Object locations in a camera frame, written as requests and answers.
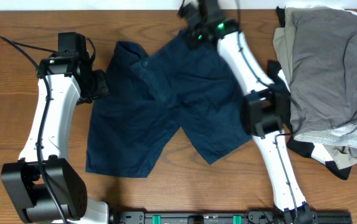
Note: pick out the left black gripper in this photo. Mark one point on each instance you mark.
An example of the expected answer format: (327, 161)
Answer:
(103, 88)

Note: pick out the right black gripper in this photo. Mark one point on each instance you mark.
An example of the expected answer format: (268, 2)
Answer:
(192, 40)

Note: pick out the navy blue shorts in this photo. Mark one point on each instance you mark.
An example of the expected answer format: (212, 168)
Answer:
(153, 96)

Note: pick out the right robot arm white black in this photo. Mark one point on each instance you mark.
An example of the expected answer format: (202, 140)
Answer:
(263, 104)

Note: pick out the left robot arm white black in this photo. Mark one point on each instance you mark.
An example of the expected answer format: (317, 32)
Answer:
(42, 185)

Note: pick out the grey garment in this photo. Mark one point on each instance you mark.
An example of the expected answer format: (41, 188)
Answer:
(324, 80)

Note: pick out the black white garment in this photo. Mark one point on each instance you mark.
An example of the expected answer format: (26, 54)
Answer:
(306, 149)

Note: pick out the white dotted garment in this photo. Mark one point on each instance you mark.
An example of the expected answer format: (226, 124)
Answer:
(343, 136)

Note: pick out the black mounting rail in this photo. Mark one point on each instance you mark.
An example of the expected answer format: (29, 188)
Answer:
(250, 217)

